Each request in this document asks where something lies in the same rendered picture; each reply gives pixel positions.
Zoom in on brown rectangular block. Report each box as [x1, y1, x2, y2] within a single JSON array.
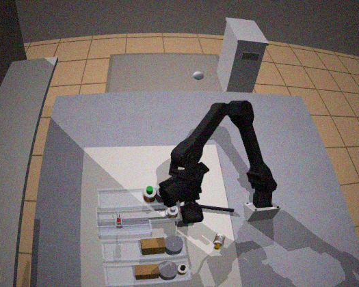
[[141, 237, 165, 255], [134, 264, 159, 280]]

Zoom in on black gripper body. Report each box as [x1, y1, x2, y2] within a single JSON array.
[[182, 187, 204, 224]]

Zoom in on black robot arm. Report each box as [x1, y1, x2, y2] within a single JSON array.
[[159, 100, 277, 208]]

